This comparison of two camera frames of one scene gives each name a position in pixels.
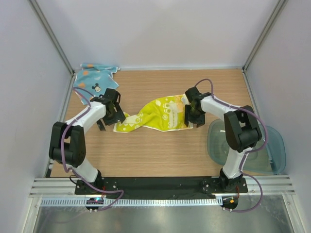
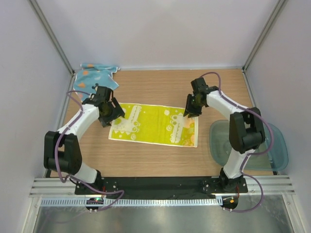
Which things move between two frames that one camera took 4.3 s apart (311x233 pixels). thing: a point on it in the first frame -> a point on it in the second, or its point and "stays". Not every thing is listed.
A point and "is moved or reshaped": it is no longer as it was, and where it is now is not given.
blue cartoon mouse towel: [95, 79] stays
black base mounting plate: [161, 186] stays
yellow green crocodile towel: [165, 114] is moved or reshaped
